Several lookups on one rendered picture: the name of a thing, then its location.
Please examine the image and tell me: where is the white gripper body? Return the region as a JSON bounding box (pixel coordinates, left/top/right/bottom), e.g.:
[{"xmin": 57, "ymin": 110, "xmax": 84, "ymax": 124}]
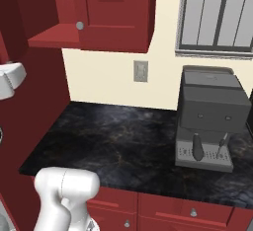
[{"xmin": 0, "ymin": 61, "xmax": 28, "ymax": 102}]

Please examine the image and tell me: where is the dark red tall cabinet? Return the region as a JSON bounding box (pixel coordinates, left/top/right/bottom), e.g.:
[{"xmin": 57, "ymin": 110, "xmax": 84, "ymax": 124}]
[{"xmin": 0, "ymin": 31, "xmax": 72, "ymax": 231}]

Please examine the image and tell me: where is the red base cabinet door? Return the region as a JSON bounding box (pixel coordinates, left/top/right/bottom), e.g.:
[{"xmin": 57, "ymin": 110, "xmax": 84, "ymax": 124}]
[
  {"xmin": 86, "ymin": 204, "xmax": 139, "ymax": 231},
  {"xmin": 137, "ymin": 216, "xmax": 231, "ymax": 231}
]

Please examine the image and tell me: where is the red base cabinet front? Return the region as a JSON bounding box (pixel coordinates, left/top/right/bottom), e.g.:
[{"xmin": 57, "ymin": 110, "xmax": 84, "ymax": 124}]
[{"xmin": 229, "ymin": 206, "xmax": 253, "ymax": 231}]

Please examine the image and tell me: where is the narrow red drawer front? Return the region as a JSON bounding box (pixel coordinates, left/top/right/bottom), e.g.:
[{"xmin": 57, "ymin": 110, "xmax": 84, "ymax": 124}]
[{"xmin": 86, "ymin": 186, "xmax": 139, "ymax": 214}]

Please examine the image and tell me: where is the grey coffee machine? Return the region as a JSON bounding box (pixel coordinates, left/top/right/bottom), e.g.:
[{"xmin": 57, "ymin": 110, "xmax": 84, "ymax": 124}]
[{"xmin": 174, "ymin": 64, "xmax": 253, "ymax": 174}]

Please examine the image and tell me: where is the wide red drawer front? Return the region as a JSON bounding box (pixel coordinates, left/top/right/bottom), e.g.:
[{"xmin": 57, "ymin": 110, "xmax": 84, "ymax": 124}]
[{"xmin": 136, "ymin": 192, "xmax": 237, "ymax": 229}]

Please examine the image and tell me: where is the black appliance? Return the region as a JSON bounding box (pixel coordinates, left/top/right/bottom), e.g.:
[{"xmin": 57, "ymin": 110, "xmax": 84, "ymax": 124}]
[{"xmin": 246, "ymin": 89, "xmax": 253, "ymax": 134}]

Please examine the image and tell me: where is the red wall cabinet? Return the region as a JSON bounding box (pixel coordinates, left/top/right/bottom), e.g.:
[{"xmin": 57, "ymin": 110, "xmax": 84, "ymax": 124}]
[{"xmin": 0, "ymin": 0, "xmax": 82, "ymax": 50}]

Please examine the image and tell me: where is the red wall cabinet door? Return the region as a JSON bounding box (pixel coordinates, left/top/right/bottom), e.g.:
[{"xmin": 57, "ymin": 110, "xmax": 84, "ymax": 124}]
[{"xmin": 51, "ymin": 0, "xmax": 158, "ymax": 54}]

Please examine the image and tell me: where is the grey wall socket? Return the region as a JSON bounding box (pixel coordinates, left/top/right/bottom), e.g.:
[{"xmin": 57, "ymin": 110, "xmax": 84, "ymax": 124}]
[{"xmin": 132, "ymin": 59, "xmax": 149, "ymax": 84}]

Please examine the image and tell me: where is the window with dark frame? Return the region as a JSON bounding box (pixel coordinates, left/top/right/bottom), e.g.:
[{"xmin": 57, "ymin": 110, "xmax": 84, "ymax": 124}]
[{"xmin": 174, "ymin": 0, "xmax": 253, "ymax": 58}]

